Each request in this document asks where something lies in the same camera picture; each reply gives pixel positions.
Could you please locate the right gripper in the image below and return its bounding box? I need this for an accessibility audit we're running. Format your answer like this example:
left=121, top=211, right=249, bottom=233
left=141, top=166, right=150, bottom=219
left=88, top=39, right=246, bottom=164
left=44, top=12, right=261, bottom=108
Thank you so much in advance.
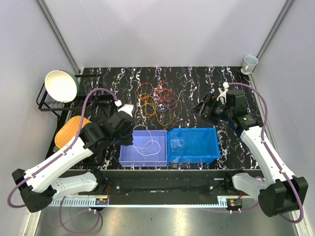
left=188, top=92, right=232, bottom=126

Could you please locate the white cable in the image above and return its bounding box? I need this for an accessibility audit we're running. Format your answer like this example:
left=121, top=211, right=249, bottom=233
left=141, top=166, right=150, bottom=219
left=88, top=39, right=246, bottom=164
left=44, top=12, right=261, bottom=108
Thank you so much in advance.
left=132, top=124, right=161, bottom=158

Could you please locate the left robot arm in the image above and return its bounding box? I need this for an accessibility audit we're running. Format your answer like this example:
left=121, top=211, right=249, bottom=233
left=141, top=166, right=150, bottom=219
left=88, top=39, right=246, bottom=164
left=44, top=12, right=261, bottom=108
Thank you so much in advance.
left=12, top=108, right=133, bottom=212

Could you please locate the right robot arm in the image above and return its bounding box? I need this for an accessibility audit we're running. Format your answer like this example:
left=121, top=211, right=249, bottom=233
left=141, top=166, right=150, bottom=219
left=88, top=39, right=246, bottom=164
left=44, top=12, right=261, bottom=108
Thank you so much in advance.
left=190, top=89, right=308, bottom=217

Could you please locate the purple plastic bin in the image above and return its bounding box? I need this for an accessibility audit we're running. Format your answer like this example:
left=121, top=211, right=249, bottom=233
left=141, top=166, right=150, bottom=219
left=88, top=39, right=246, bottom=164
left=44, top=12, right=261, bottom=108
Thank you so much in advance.
left=119, top=130, right=167, bottom=167

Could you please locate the blue plastic bin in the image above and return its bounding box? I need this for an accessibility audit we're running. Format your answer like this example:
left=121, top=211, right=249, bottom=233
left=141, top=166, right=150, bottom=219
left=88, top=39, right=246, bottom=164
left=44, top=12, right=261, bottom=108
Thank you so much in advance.
left=167, top=128, right=220, bottom=165

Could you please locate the orange woven plate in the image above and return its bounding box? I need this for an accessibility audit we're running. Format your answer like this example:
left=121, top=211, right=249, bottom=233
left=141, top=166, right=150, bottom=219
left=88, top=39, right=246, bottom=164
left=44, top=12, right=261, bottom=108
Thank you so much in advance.
left=54, top=116, right=81, bottom=148

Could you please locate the white mug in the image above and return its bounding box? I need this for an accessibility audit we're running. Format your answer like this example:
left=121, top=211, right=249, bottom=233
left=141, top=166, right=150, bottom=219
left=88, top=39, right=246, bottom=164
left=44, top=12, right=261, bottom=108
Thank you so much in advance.
left=241, top=55, right=259, bottom=75

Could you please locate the white bowl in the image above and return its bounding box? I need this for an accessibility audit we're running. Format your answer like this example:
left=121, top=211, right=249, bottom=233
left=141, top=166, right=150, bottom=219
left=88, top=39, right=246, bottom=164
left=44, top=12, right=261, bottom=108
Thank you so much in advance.
left=44, top=70, right=79, bottom=103

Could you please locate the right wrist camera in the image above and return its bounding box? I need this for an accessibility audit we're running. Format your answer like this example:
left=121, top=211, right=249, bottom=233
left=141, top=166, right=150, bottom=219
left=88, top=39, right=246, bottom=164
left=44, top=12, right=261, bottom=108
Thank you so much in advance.
left=217, top=82, right=229, bottom=104

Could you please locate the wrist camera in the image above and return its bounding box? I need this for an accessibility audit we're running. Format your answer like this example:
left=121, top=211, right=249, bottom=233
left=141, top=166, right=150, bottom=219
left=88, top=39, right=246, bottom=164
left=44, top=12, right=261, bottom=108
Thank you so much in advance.
left=217, top=82, right=229, bottom=104
left=118, top=104, right=135, bottom=118

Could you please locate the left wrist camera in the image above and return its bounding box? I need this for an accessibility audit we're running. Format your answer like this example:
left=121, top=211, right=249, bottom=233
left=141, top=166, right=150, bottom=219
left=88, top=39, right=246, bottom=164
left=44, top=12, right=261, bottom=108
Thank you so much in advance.
left=118, top=104, right=135, bottom=118

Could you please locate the red cable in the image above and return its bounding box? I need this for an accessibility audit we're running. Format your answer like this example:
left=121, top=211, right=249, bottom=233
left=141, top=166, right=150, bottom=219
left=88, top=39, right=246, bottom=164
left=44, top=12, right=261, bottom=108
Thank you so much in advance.
left=150, top=86, right=178, bottom=106

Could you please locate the pink cable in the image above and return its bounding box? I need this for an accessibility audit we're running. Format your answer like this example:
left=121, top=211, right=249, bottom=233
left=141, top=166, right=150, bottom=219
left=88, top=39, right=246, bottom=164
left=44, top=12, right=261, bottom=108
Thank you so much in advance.
left=157, top=86, right=182, bottom=113

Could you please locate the blue cable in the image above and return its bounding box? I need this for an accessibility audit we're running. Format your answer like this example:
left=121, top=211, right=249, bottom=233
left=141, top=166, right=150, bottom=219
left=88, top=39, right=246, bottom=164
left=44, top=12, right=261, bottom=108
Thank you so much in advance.
left=145, top=92, right=168, bottom=115

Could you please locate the black wire dish rack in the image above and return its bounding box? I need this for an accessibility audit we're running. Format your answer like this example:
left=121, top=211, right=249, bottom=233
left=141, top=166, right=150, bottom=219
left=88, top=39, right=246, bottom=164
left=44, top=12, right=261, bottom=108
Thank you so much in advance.
left=36, top=73, right=116, bottom=165

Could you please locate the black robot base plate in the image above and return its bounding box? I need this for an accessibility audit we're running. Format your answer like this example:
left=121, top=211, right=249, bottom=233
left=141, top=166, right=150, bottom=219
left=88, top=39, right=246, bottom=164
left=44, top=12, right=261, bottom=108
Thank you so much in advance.
left=78, top=169, right=253, bottom=206

